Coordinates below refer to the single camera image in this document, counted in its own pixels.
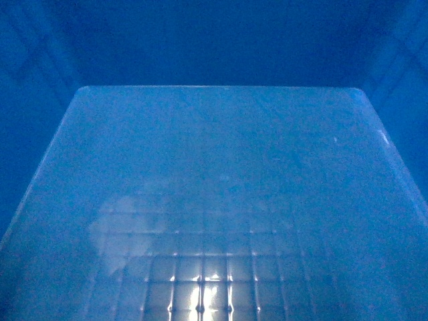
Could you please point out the large blue plastic crate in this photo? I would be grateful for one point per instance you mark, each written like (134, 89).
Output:
(213, 160)

